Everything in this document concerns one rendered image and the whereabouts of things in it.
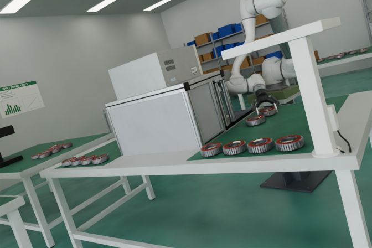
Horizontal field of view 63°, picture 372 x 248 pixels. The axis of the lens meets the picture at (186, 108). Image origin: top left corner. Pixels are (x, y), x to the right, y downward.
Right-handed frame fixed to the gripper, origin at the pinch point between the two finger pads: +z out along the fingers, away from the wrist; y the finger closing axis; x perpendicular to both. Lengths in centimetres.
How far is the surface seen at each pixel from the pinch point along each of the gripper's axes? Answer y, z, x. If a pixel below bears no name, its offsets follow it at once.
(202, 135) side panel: -39, 30, -22
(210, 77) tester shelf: -27.8, -0.4, -36.8
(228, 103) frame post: -22.5, -3.1, -12.6
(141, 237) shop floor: -119, 25, 74
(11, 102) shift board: -462, -342, 107
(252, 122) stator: -11.2, 18.0, -11.0
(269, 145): -7, 62, -36
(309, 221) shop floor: 8, 43, 64
